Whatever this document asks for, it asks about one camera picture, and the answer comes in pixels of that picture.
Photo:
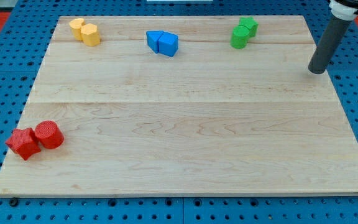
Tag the blue cube block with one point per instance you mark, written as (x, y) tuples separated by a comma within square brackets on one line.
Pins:
[(168, 44)]

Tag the blue triangle block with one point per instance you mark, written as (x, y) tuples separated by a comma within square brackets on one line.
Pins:
[(152, 39)]

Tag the wooden board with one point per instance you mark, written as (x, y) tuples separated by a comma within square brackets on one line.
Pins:
[(211, 121)]

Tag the green cylinder block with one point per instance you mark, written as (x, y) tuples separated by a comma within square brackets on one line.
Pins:
[(239, 37)]

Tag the green star block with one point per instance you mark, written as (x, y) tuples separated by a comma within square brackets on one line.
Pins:
[(250, 23)]

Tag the yellow hexagon block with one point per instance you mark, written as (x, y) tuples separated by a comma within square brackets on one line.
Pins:
[(90, 35)]

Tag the red cylinder block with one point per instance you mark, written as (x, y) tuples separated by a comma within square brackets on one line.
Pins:
[(49, 134)]

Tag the yellow heart block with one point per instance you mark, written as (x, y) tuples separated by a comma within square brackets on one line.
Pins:
[(75, 26)]

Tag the red star block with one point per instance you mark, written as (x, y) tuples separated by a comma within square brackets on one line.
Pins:
[(23, 142)]

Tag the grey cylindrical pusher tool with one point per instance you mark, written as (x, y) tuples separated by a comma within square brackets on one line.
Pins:
[(327, 45)]

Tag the white tool mount collar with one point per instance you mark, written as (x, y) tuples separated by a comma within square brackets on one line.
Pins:
[(344, 9)]

